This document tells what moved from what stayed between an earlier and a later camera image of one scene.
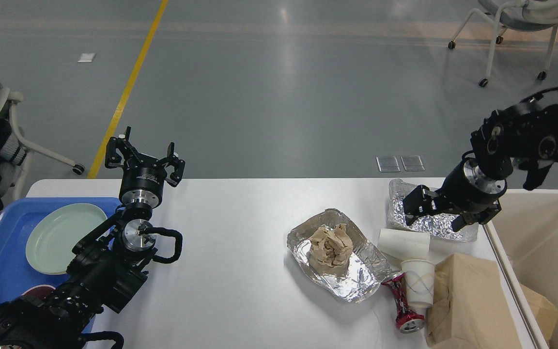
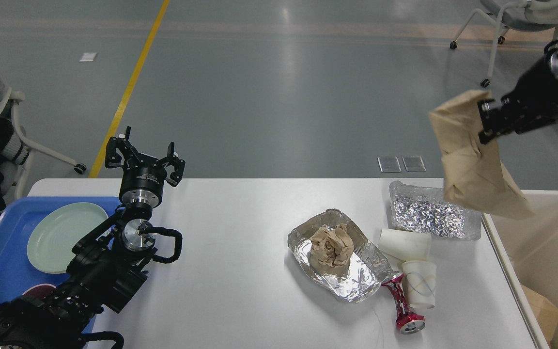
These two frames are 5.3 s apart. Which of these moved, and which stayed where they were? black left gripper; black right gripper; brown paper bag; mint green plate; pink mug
Moved: black right gripper; brown paper bag
Stayed: pink mug; black left gripper; mint green plate
